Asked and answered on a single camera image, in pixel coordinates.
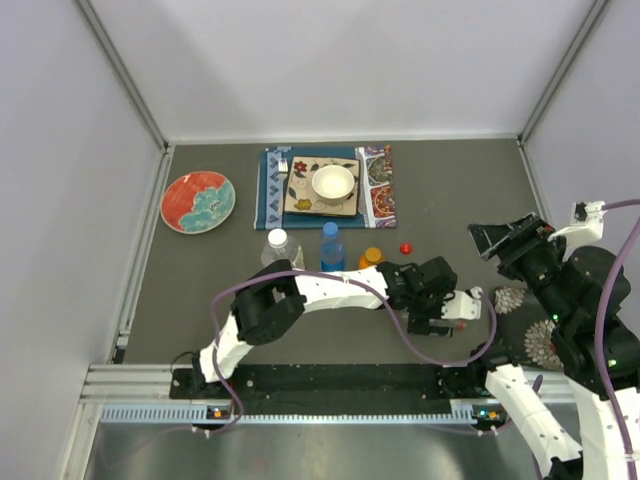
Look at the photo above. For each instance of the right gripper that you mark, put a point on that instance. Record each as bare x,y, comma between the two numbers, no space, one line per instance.
531,232

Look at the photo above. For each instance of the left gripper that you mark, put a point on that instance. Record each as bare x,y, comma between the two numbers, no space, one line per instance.
417,323

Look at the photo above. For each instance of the red bottle cap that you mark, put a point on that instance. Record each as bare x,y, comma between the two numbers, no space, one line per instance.
406,248

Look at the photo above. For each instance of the orange juice bottle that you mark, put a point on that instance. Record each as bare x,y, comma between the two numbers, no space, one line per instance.
372,256

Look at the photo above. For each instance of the blue label water bottle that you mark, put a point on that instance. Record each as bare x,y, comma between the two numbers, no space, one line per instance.
332,250

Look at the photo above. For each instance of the clear bottle white cap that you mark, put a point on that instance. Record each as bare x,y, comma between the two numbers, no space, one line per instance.
281,246

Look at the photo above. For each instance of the clear plastic bottle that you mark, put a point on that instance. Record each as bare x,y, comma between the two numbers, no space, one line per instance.
453,324

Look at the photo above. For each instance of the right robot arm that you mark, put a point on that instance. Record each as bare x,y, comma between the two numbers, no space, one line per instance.
581,287

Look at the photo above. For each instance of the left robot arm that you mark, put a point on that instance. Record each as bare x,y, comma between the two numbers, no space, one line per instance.
262,309

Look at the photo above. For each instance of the black floral square plate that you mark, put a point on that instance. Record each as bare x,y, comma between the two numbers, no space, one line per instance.
525,329

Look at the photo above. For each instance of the blue patterned placemat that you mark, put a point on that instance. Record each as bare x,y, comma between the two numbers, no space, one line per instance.
376,202

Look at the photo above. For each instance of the white ceramic bowl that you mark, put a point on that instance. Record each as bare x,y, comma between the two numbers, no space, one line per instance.
333,182

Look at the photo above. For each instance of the square floral beige plate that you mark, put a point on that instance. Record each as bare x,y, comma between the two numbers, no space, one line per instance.
300,198

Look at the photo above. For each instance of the red and teal plate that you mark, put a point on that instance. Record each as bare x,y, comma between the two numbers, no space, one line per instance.
197,202

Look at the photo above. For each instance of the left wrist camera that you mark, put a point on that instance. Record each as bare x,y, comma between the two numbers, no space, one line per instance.
464,305

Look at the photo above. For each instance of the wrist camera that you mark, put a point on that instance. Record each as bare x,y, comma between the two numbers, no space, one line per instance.
586,225
464,305

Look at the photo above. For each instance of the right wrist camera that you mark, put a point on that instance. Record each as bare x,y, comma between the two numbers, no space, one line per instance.
586,225

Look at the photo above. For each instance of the grey slotted cable duct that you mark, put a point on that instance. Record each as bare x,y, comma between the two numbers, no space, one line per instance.
461,414

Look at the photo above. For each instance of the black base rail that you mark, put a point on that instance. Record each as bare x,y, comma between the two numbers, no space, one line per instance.
365,389

